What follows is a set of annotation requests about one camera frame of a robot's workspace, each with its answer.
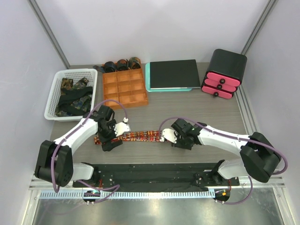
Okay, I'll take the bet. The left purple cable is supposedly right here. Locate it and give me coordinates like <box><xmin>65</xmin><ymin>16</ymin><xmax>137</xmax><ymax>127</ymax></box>
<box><xmin>50</xmin><ymin>99</ymin><xmax>129</xmax><ymax>204</ymax></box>

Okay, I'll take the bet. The white perforated plastic basket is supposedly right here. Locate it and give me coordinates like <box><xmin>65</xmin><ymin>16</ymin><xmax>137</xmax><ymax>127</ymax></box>
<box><xmin>44</xmin><ymin>68</ymin><xmax>98</xmax><ymax>122</ymax></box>

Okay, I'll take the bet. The teal tray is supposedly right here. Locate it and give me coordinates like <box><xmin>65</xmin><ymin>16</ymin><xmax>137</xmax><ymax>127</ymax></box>
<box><xmin>145</xmin><ymin>63</ymin><xmax>192</xmax><ymax>92</ymax></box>

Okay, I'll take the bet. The white slotted cable duct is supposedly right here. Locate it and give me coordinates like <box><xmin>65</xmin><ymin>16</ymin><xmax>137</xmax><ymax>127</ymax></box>
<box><xmin>39</xmin><ymin>189</ymin><xmax>215</xmax><ymax>200</ymax></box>

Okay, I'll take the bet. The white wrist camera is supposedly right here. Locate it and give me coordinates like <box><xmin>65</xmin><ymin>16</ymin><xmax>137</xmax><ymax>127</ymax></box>
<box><xmin>113</xmin><ymin>118</ymin><xmax>131</xmax><ymax>137</ymax></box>
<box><xmin>159</xmin><ymin>128</ymin><xmax>178</xmax><ymax>143</ymax></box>

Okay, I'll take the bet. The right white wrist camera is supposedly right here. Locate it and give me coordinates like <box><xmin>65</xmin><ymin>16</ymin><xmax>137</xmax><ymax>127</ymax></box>
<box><xmin>159</xmin><ymin>128</ymin><xmax>178</xmax><ymax>143</ymax></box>

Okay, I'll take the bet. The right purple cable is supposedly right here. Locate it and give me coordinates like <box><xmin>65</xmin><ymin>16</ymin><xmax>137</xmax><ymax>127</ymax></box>
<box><xmin>158</xmin><ymin>117</ymin><xmax>288</xmax><ymax>206</ymax></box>

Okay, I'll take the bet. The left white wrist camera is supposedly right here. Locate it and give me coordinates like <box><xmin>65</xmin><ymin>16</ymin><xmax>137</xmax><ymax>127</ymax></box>
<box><xmin>113</xmin><ymin>118</ymin><xmax>131</xmax><ymax>137</ymax></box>

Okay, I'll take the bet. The multicoloured plaid tie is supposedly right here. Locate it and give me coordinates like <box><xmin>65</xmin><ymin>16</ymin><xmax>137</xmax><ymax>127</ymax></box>
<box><xmin>94</xmin><ymin>128</ymin><xmax>165</xmax><ymax>145</ymax></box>

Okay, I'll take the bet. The rolled brown floral tie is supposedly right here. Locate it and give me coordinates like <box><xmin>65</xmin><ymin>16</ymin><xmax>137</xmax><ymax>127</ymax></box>
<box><xmin>116</xmin><ymin>59</ymin><xmax>128</xmax><ymax>71</ymax></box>

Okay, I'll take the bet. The purple cable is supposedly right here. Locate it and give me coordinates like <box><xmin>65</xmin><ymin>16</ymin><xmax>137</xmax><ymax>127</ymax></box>
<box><xmin>50</xmin><ymin>99</ymin><xmax>129</xmax><ymax>204</ymax></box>
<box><xmin>158</xmin><ymin>117</ymin><xmax>288</xmax><ymax>206</ymax></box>

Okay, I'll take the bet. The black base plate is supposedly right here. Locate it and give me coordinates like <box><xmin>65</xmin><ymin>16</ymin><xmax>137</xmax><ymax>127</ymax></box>
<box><xmin>44</xmin><ymin>161</ymin><xmax>249</xmax><ymax>193</ymax></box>

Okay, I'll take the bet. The aluminium rail frame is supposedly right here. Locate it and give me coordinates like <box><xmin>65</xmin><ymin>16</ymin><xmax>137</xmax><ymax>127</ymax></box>
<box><xmin>28</xmin><ymin>171</ymin><xmax>286</xmax><ymax>189</ymax></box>

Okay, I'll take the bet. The black notebook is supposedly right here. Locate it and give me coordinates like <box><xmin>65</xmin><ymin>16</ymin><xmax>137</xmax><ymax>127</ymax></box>
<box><xmin>149</xmin><ymin>59</ymin><xmax>201</xmax><ymax>90</ymax></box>

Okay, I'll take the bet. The orange compartment tray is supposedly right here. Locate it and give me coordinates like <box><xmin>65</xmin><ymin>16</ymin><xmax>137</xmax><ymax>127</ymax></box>
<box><xmin>102</xmin><ymin>68</ymin><xmax>149</xmax><ymax>110</ymax></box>

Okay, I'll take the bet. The black tie in basket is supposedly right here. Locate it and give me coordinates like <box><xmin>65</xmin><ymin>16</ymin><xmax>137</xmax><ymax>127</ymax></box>
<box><xmin>55</xmin><ymin>87</ymin><xmax>93</xmax><ymax>117</ymax></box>

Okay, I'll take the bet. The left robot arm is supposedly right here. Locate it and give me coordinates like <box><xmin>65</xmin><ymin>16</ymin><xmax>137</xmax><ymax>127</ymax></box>
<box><xmin>34</xmin><ymin>105</ymin><xmax>130</xmax><ymax>192</ymax></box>

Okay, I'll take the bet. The black pink drawer cabinet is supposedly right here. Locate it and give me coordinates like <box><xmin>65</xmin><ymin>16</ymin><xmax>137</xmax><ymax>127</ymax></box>
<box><xmin>201</xmin><ymin>49</ymin><xmax>248</xmax><ymax>99</ymax></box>

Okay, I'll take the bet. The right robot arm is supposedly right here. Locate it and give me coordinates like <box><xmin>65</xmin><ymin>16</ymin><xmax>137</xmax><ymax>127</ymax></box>
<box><xmin>161</xmin><ymin>119</ymin><xmax>282</xmax><ymax>185</ymax></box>

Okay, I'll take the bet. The dark floral tie in basket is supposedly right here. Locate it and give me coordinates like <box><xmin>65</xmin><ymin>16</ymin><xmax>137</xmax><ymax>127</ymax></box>
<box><xmin>55</xmin><ymin>77</ymin><xmax>93</xmax><ymax>117</ymax></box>

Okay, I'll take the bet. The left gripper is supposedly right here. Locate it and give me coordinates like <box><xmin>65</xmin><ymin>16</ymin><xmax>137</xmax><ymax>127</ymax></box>
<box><xmin>98</xmin><ymin>120</ymin><xmax>122</xmax><ymax>151</ymax></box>

